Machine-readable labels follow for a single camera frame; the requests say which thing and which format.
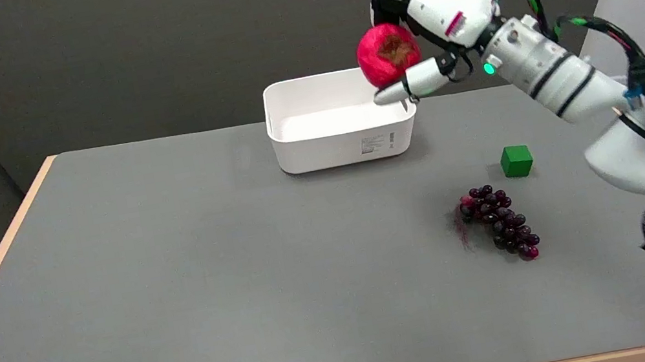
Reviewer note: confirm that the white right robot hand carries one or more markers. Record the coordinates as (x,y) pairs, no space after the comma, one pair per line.
(451,9)

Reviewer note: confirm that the red pomegranate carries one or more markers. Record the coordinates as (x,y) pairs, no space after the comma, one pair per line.
(386,53)

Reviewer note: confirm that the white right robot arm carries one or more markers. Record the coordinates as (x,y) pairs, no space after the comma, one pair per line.
(583,91)

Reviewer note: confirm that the white plastic box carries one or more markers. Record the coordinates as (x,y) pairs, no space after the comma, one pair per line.
(339,122)

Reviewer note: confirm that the green cube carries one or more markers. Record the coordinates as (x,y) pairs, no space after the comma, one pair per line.
(516,161)

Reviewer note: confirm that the dark purple grape bunch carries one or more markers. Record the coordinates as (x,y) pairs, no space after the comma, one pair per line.
(501,221)

